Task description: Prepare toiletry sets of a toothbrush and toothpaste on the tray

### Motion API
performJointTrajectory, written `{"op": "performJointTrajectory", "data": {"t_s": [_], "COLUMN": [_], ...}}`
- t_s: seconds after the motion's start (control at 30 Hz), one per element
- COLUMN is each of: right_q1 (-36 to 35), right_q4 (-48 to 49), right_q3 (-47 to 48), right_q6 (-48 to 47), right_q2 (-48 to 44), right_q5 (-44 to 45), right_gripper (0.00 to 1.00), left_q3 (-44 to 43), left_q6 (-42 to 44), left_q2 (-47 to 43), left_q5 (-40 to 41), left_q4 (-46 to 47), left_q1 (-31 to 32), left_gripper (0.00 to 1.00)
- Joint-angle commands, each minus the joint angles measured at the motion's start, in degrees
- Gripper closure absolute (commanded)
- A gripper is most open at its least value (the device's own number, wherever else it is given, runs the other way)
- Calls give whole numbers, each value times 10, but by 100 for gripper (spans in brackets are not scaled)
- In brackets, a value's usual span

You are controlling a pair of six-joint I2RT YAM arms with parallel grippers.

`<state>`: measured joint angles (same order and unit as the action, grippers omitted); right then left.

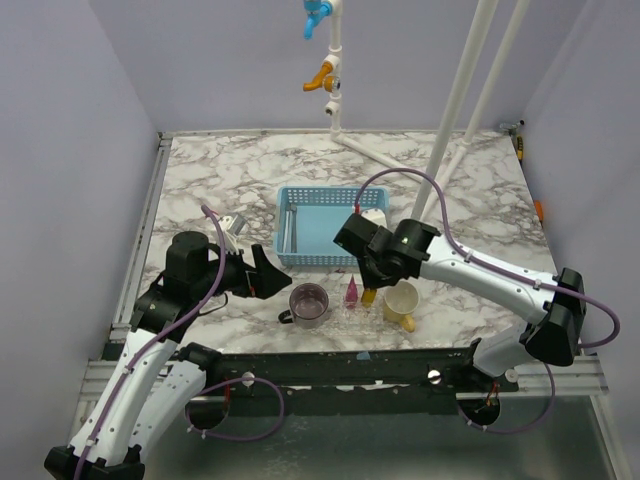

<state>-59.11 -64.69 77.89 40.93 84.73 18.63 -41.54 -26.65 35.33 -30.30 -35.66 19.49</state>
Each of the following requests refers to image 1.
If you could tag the blue plastic basket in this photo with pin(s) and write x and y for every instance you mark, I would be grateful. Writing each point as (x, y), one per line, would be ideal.
(322, 211)

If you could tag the yellow toothpaste tube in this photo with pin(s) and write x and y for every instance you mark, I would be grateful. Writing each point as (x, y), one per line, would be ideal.
(368, 297)

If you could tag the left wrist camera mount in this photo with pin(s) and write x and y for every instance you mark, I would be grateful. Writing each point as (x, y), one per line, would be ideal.
(231, 226)

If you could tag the purple translucent cup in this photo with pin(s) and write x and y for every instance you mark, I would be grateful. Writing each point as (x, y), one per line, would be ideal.
(308, 307)

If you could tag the yellow mug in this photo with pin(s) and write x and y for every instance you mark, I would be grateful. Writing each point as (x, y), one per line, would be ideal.
(399, 304)

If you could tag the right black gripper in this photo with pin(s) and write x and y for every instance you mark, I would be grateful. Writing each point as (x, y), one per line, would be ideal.
(374, 282)

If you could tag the orange tap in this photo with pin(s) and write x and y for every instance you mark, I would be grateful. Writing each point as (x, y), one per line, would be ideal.
(325, 79)

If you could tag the white pvc pipe frame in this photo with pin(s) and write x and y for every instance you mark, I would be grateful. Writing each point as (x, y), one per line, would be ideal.
(474, 44)

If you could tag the yellow tool in corner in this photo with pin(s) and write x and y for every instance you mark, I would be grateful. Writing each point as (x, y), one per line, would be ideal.
(519, 141)

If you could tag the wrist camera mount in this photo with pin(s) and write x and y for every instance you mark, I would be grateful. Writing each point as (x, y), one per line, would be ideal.
(370, 219)
(231, 226)

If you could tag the orange clamp on wall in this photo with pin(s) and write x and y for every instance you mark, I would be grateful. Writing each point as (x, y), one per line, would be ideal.
(539, 210)

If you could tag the blue tap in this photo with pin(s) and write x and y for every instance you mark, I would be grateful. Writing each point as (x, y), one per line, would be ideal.
(316, 11)

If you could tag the clear textured round tray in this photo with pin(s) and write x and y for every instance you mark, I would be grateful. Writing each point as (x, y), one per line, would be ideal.
(357, 321)

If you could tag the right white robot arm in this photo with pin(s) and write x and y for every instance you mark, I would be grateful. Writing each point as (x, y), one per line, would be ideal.
(551, 307)

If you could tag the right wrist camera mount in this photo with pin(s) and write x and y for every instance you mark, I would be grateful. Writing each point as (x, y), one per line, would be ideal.
(370, 219)

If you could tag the grey toothbrush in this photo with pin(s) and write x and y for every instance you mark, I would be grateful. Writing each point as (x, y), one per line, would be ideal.
(290, 237)

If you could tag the pink toothpaste tube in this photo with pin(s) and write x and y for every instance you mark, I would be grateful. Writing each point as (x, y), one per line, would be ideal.
(351, 296)

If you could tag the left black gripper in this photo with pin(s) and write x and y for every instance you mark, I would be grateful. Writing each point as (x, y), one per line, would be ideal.
(263, 280)

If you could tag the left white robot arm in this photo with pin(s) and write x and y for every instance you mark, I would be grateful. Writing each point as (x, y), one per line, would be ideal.
(154, 377)

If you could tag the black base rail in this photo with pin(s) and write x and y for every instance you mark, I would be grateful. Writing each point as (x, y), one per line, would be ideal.
(340, 383)

